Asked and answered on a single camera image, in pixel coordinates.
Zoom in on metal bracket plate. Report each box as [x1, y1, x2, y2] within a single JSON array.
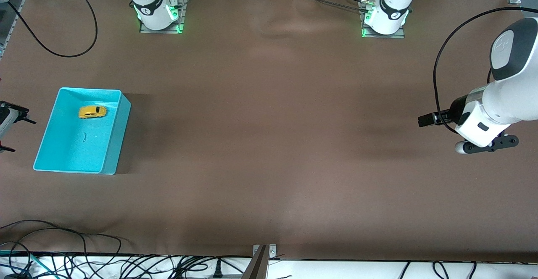
[[253, 244, 277, 259]]

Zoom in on teal cable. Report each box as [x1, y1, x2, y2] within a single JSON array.
[[0, 250, 47, 279]]

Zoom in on black base supply cable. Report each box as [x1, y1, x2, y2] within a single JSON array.
[[294, 0, 374, 13]]

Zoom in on yellow beetle toy car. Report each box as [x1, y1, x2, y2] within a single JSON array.
[[79, 105, 107, 119]]

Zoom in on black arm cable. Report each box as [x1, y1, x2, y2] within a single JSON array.
[[6, 0, 98, 58], [434, 7, 524, 134]]

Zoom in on tangled black cables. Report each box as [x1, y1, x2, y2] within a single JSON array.
[[0, 252, 253, 279]]

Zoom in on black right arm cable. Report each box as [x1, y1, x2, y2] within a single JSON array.
[[6, 0, 98, 58]]

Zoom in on brown table cloth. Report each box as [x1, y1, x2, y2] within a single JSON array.
[[0, 0, 538, 263]]

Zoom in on grey power strip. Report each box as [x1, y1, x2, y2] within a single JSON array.
[[179, 273, 244, 279]]

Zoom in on grey metal camera post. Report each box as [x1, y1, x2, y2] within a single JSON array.
[[242, 245, 269, 279]]

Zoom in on black loop cable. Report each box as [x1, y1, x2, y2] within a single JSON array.
[[0, 220, 122, 256]]

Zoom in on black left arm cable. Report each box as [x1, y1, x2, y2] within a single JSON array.
[[434, 7, 524, 134]]

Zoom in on turquoise plastic bin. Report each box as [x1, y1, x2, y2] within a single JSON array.
[[33, 87, 132, 175]]

